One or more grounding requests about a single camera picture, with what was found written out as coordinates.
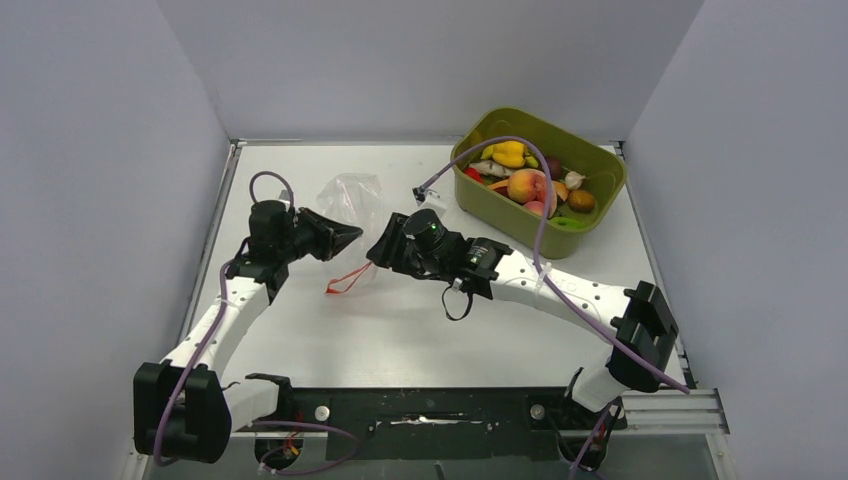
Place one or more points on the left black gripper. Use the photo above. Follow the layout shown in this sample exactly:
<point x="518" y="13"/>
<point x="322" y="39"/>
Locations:
<point x="332" y="236"/>

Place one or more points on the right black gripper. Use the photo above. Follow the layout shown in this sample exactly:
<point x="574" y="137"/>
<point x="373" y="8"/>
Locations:
<point x="389" y="254"/>

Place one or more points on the clear zip bag orange zipper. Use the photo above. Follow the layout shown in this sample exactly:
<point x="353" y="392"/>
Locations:
<point x="355" y="199"/>

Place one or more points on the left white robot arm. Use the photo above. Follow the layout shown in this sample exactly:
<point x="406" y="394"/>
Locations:
<point x="181" y="411"/>

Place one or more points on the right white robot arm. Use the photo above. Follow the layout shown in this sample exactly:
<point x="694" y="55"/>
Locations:
<point x="636" y="322"/>

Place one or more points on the green toy food piece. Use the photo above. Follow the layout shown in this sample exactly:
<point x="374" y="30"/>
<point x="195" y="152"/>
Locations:
<point x="566" y="222"/>

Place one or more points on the red chili pepper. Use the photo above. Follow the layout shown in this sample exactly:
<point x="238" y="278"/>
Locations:
<point x="473" y="174"/>

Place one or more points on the peach fruit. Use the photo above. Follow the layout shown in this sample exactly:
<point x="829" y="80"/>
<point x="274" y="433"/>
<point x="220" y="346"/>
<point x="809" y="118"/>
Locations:
<point x="533" y="190"/>

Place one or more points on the yellow bell pepper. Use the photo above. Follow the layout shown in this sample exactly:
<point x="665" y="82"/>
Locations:
<point x="510" y="154"/>

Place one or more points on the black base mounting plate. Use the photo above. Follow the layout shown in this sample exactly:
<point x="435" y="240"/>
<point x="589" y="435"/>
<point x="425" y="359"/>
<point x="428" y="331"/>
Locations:
<point x="534" y="423"/>

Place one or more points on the dark purple plum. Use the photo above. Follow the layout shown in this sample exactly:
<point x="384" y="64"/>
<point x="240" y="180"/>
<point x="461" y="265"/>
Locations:
<point x="554" y="165"/>

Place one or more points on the white garlic bulb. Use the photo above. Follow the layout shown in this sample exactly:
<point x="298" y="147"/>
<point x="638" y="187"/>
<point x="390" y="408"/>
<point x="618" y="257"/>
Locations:
<point x="573" y="180"/>

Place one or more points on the brown kiwi fruit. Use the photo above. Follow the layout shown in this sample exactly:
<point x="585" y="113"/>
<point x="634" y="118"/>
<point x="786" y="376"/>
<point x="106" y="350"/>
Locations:
<point x="581" y="201"/>

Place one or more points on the olive green plastic bin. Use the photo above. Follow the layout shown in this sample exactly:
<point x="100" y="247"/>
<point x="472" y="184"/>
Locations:
<point x="488" y="201"/>

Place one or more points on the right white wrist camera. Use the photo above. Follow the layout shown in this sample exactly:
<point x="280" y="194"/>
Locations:
<point x="430" y="199"/>

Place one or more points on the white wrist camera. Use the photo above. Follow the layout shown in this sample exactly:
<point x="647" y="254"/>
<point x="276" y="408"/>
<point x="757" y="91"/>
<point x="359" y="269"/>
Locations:
<point x="285" y="196"/>
<point x="430" y="199"/>

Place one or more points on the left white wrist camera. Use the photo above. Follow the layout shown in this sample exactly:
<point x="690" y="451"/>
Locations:
<point x="285" y="196"/>

